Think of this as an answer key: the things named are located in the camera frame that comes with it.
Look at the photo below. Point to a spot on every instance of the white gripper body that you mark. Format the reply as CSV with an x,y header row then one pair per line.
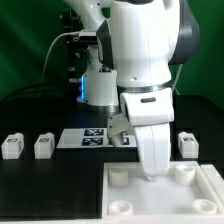
x,y
150,115

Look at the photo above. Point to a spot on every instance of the white square tabletop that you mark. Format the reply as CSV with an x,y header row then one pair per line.
x,y
182,196

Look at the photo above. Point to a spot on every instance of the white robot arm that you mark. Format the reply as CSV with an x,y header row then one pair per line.
x,y
128,69

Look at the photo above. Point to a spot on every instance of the white sheet with tags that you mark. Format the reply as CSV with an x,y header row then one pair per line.
x,y
84,138

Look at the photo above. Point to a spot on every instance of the white obstacle rail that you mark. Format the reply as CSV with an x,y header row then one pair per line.
x,y
215,180

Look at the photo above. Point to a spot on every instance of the black camera on mount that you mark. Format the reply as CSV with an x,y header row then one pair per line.
x,y
77,43

